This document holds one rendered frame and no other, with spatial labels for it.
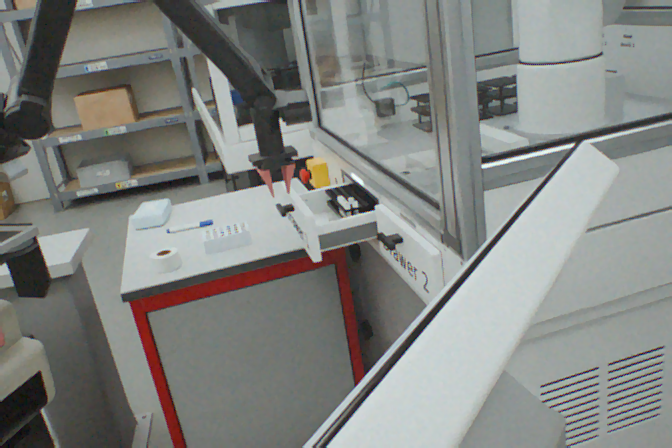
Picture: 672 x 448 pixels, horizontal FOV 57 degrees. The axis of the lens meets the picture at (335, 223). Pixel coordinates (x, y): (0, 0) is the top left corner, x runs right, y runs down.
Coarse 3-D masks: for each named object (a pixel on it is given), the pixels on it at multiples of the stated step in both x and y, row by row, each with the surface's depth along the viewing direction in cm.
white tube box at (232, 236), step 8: (232, 224) 170; (208, 232) 167; (224, 232) 165; (232, 232) 164; (240, 232) 163; (248, 232) 163; (208, 240) 161; (216, 240) 162; (224, 240) 162; (232, 240) 163; (240, 240) 163; (248, 240) 164; (208, 248) 162; (216, 248) 162; (224, 248) 163; (232, 248) 163
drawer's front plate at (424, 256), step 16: (384, 208) 126; (384, 224) 125; (400, 224) 116; (416, 240) 109; (400, 256) 120; (416, 256) 110; (432, 256) 103; (416, 272) 112; (432, 272) 104; (416, 288) 114; (432, 288) 106
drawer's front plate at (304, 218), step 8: (288, 200) 148; (296, 200) 139; (296, 208) 139; (304, 208) 133; (296, 216) 141; (304, 216) 130; (312, 216) 129; (304, 224) 133; (312, 224) 129; (296, 232) 148; (304, 232) 136; (312, 232) 130; (304, 240) 138; (312, 240) 130; (304, 248) 141; (312, 248) 131; (312, 256) 133; (320, 256) 132
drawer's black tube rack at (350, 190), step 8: (352, 184) 153; (336, 192) 149; (344, 192) 148; (352, 192) 147; (360, 192) 147; (328, 200) 153; (360, 200) 141; (368, 200) 141; (336, 208) 148; (352, 208) 137; (360, 208) 137; (368, 208) 144
